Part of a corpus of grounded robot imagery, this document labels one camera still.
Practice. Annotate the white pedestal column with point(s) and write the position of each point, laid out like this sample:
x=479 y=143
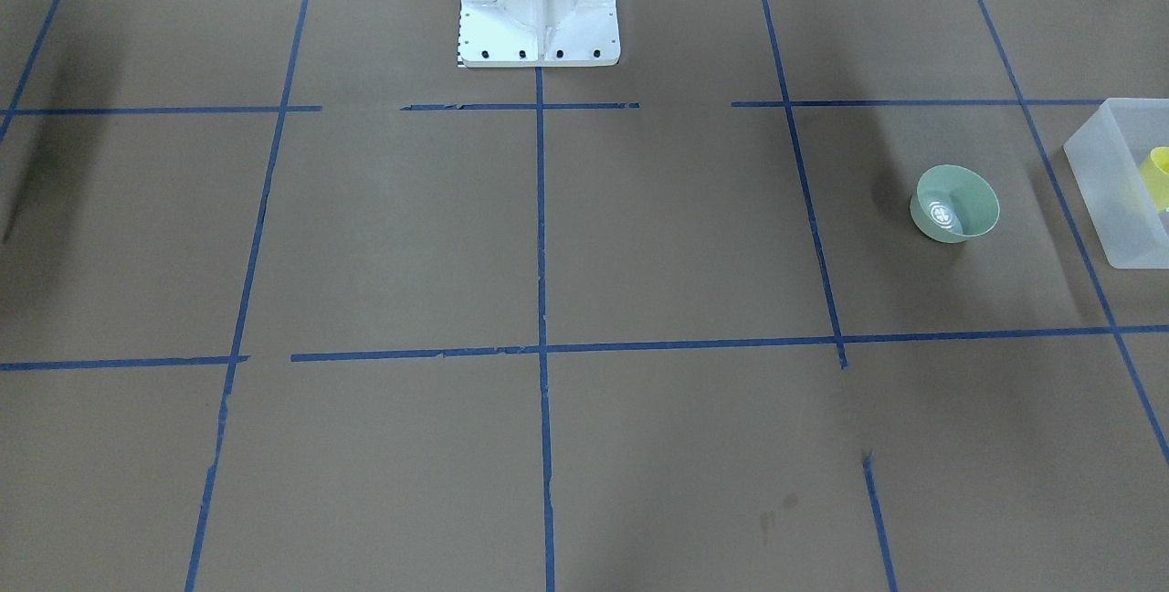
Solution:
x=538 y=34

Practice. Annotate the green bowl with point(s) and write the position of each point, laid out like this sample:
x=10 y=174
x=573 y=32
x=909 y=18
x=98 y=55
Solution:
x=952 y=204

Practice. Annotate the yellow plastic cup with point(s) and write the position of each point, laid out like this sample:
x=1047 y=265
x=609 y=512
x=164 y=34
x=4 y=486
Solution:
x=1154 y=173

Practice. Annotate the clear plastic bin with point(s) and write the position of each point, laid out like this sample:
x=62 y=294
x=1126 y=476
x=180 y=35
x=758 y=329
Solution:
x=1105 y=154

